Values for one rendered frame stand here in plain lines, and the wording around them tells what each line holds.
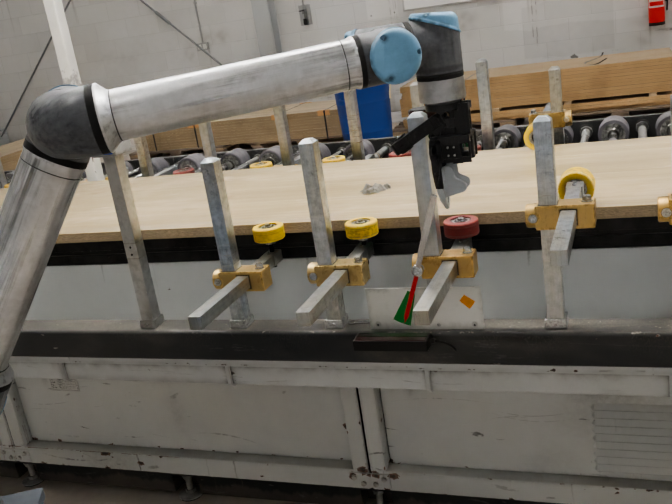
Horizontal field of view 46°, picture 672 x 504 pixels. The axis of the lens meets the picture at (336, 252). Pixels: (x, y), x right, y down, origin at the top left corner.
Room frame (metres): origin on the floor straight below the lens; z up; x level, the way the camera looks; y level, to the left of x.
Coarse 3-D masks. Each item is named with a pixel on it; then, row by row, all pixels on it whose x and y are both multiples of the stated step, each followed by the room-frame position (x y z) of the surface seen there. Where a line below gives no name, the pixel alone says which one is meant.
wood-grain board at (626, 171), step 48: (576, 144) 2.37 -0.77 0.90; (624, 144) 2.27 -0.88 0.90; (0, 192) 3.13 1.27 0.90; (96, 192) 2.81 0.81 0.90; (144, 192) 2.67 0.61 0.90; (192, 192) 2.55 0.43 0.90; (240, 192) 2.43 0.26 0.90; (288, 192) 2.33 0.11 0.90; (336, 192) 2.23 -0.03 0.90; (384, 192) 2.14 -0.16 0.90; (480, 192) 1.98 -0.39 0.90; (528, 192) 1.91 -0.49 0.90; (624, 192) 1.78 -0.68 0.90; (96, 240) 2.21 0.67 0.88
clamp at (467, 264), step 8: (416, 256) 1.65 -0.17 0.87; (424, 256) 1.63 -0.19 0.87; (432, 256) 1.63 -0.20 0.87; (440, 256) 1.62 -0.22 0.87; (448, 256) 1.61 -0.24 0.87; (456, 256) 1.60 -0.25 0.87; (464, 256) 1.60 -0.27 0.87; (472, 256) 1.59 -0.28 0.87; (424, 264) 1.63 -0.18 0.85; (432, 264) 1.62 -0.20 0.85; (440, 264) 1.62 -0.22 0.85; (464, 264) 1.60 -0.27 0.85; (472, 264) 1.59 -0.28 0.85; (424, 272) 1.63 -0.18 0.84; (432, 272) 1.62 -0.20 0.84; (464, 272) 1.60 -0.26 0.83; (472, 272) 1.59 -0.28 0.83
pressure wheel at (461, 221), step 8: (456, 216) 1.78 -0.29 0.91; (464, 216) 1.77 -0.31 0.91; (472, 216) 1.76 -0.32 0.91; (448, 224) 1.72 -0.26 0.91; (456, 224) 1.71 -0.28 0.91; (464, 224) 1.71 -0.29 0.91; (472, 224) 1.71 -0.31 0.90; (448, 232) 1.72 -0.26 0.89; (456, 232) 1.71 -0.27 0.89; (464, 232) 1.71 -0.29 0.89; (472, 232) 1.71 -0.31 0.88
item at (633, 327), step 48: (48, 336) 2.01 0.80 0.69; (96, 336) 1.95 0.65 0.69; (144, 336) 1.90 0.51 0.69; (192, 336) 1.84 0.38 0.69; (240, 336) 1.79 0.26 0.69; (288, 336) 1.74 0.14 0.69; (336, 336) 1.70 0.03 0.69; (432, 336) 1.61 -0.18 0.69; (480, 336) 1.57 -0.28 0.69; (528, 336) 1.54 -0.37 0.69; (576, 336) 1.50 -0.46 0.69; (624, 336) 1.46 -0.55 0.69
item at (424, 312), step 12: (456, 240) 1.74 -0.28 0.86; (468, 240) 1.73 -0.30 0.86; (444, 264) 1.59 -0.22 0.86; (456, 264) 1.60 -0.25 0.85; (444, 276) 1.52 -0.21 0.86; (432, 288) 1.46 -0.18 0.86; (444, 288) 1.48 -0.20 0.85; (420, 300) 1.41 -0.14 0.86; (432, 300) 1.40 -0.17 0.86; (420, 312) 1.36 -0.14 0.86; (432, 312) 1.38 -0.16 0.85; (420, 324) 1.36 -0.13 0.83
